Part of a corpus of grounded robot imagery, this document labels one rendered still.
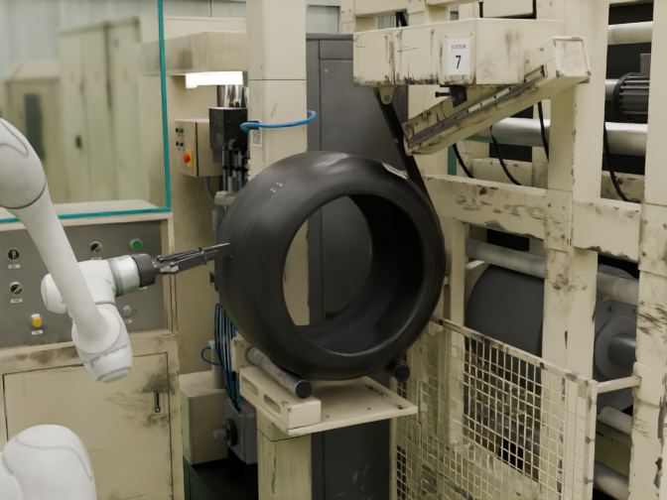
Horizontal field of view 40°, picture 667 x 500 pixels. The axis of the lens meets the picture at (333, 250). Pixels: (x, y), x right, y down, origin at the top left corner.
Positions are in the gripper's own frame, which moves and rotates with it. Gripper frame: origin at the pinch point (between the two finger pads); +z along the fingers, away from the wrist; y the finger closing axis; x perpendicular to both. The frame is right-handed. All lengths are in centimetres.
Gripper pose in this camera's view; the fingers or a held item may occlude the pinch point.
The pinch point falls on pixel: (216, 252)
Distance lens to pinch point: 220.9
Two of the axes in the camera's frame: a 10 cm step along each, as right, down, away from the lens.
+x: 1.4, 9.6, 2.4
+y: -4.4, -1.6, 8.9
